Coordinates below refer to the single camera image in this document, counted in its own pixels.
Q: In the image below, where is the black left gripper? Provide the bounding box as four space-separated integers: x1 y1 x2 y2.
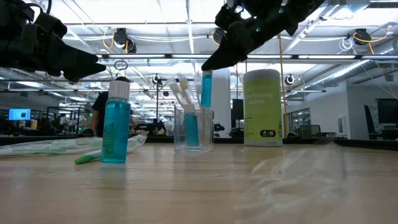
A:
0 0 107 83

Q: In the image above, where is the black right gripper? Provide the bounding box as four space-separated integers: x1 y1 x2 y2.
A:
201 0 282 71

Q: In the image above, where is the blue mouthwash bottle white cap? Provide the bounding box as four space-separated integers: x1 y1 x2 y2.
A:
100 80 131 164
200 70 214 109
183 104 201 147

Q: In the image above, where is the green toothbrush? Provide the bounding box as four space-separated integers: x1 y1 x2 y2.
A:
0 143 104 157
27 137 105 149
73 133 149 166

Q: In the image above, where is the person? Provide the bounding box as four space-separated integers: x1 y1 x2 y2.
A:
90 76 135 138

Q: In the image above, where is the white round column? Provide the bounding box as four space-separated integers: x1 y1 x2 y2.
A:
213 68 231 138

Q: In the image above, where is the black upright panel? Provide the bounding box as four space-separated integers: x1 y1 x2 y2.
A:
231 98 244 138

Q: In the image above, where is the green disinfecting wipes canister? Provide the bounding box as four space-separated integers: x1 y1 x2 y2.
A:
243 68 284 147

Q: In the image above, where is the blue lit monitor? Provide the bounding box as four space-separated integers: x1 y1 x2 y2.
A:
8 108 32 121

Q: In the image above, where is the clear acrylic organizer box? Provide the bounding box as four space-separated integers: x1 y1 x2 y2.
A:
173 105 215 153

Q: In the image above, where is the grey mesh office chair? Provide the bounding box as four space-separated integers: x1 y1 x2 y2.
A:
297 124 322 139

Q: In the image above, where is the clear plastic wrapper scrap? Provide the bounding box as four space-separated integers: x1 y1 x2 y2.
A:
234 146 346 224

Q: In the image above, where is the black hanging cable loop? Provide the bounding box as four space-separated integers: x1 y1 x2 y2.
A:
113 60 129 72

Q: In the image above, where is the yellow hanging cable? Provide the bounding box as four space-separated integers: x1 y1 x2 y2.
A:
277 32 290 139

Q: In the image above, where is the black ceiling light rail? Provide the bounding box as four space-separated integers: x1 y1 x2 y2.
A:
96 53 398 60

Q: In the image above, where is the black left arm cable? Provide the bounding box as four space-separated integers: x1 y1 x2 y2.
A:
27 0 53 16

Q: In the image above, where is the dark wall monitor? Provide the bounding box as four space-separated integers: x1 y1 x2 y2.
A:
376 98 398 125

